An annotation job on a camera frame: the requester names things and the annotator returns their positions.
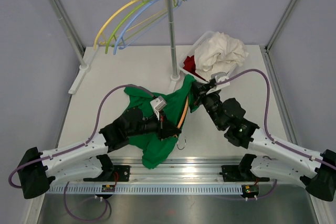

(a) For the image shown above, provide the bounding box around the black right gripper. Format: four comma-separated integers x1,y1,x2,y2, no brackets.
191,80,225,130

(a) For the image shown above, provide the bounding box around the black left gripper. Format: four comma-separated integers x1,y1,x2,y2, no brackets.
128,109,182,141

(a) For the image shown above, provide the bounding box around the orange hanger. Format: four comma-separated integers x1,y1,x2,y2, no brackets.
176,96,189,151

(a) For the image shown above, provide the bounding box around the green t shirt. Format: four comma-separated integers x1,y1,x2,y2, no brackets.
124,75,198,169

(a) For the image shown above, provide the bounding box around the red t shirt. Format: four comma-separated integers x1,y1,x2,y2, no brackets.
183,55,205,81

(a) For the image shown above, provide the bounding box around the beige t shirt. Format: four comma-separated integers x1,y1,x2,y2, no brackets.
194,31,249,80

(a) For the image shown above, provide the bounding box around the lime green hanger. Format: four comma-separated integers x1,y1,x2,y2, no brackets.
94,0,168,54

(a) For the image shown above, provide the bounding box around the light blue plastic hanger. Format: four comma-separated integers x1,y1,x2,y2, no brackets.
113,0,188,56

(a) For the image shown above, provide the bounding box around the yellow hanger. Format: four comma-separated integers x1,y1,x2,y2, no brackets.
93,0,169,51

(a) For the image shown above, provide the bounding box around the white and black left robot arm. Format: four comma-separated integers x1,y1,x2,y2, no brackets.
17,107,182,199

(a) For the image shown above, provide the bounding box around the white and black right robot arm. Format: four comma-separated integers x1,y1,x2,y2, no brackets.
191,81,335,201

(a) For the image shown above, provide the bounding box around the white plastic basket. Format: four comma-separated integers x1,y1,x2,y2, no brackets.
177,31,237,83

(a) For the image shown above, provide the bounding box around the silver clothes rack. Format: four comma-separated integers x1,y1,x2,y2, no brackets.
48,0,180,95

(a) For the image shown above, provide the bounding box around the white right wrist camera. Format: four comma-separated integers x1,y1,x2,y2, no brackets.
206,72,230,94

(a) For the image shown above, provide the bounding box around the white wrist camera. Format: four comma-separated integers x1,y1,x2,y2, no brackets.
150,96,166,120
206,72,230,94

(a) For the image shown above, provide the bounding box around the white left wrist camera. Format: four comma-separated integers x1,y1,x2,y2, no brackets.
150,96,166,120

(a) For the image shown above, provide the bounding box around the aluminium frame rail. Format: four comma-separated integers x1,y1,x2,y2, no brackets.
33,154,321,187

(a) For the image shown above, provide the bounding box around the white slotted cable duct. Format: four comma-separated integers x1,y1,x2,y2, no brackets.
48,184,243,195

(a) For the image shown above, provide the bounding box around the aluminium corner post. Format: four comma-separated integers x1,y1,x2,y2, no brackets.
265,0,299,53

